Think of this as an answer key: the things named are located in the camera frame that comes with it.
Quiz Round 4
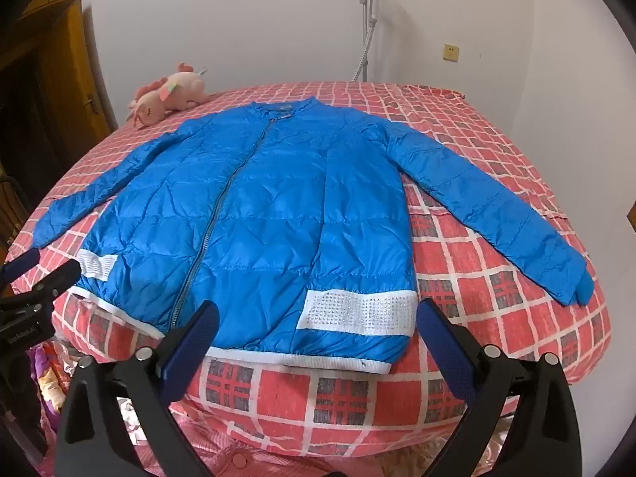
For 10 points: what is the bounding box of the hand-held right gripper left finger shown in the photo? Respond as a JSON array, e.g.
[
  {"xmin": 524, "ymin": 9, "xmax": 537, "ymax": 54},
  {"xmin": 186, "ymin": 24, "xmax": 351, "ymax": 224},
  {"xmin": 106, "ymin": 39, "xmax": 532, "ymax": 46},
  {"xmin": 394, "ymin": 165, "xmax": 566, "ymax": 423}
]
[{"xmin": 54, "ymin": 301, "xmax": 220, "ymax": 477}]

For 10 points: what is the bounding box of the wooden door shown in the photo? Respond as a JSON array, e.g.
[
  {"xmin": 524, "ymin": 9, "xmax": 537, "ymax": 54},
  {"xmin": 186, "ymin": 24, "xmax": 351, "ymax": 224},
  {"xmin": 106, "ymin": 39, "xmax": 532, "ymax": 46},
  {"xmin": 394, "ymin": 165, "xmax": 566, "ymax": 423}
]
[{"xmin": 0, "ymin": 0, "xmax": 113, "ymax": 249}]

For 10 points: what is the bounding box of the blue puffer jacket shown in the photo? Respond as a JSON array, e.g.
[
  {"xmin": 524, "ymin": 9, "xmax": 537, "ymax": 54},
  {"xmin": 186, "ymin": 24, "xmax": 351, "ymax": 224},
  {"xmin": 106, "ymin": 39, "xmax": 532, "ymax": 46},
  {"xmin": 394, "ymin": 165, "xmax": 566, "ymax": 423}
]
[{"xmin": 32, "ymin": 101, "xmax": 595, "ymax": 375}]

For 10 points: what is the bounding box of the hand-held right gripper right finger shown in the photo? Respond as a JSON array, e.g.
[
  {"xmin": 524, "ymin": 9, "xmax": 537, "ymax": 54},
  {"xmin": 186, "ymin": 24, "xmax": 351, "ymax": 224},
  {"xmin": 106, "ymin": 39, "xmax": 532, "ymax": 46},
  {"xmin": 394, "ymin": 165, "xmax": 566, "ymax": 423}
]
[{"xmin": 416, "ymin": 298, "xmax": 582, "ymax": 477}]

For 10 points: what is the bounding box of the floral cloth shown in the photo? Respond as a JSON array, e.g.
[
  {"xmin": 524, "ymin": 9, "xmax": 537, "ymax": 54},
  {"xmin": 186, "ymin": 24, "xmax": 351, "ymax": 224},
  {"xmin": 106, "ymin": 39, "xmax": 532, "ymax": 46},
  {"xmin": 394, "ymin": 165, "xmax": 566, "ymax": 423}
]
[{"xmin": 27, "ymin": 342, "xmax": 146, "ymax": 460}]

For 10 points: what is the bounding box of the red plaid blanket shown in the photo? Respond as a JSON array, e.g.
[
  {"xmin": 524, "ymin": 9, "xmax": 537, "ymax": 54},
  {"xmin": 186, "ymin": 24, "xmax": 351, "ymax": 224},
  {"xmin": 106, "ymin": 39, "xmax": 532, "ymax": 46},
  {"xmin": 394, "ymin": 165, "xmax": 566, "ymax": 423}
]
[{"xmin": 5, "ymin": 81, "xmax": 612, "ymax": 458}]

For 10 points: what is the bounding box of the pink plush toy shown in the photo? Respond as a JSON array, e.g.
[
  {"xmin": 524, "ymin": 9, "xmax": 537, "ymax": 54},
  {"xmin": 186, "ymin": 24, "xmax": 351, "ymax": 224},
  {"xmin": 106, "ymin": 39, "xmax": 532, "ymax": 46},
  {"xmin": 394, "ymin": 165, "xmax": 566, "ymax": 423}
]
[{"xmin": 125, "ymin": 62, "xmax": 208, "ymax": 127}]

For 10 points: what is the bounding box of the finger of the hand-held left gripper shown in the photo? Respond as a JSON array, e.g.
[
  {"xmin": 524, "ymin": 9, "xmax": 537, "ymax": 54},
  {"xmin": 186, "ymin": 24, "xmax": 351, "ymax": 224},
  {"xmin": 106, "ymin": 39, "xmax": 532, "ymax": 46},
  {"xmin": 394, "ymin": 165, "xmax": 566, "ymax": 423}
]
[
  {"xmin": 31, "ymin": 258, "xmax": 83, "ymax": 310},
  {"xmin": 0, "ymin": 248, "xmax": 41, "ymax": 285}
]

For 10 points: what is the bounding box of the pink bed sheet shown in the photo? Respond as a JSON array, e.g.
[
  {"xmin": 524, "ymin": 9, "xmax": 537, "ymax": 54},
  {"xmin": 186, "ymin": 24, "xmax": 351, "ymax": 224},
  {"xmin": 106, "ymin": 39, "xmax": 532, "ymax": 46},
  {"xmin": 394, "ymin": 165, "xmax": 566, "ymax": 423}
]
[{"xmin": 132, "ymin": 402, "xmax": 527, "ymax": 477}]

